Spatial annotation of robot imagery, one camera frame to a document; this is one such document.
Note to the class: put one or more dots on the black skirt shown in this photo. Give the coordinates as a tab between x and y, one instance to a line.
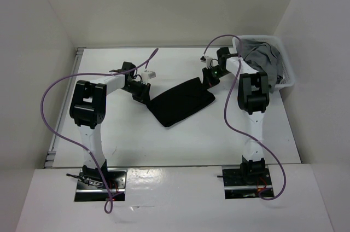
180	102

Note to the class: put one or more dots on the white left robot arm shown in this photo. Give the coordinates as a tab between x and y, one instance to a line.
88	110

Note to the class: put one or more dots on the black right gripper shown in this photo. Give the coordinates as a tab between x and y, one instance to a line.
208	82

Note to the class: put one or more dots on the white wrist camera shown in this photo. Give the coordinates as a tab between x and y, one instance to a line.
147	75
208	61

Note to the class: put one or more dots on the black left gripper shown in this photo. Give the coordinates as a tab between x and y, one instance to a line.
144	96

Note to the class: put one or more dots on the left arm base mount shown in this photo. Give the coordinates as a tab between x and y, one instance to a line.
92	190

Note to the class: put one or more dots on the grey skirt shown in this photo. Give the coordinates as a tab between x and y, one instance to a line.
263	57

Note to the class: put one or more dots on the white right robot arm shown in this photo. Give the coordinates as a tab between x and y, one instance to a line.
253	99

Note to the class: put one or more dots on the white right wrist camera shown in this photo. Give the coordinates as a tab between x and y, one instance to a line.
208	61

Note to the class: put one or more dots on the white perforated plastic basket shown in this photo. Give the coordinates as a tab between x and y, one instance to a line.
288	79

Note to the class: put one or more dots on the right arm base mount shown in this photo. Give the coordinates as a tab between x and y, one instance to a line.
236	186

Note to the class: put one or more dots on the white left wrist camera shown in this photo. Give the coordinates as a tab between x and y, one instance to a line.
147	75

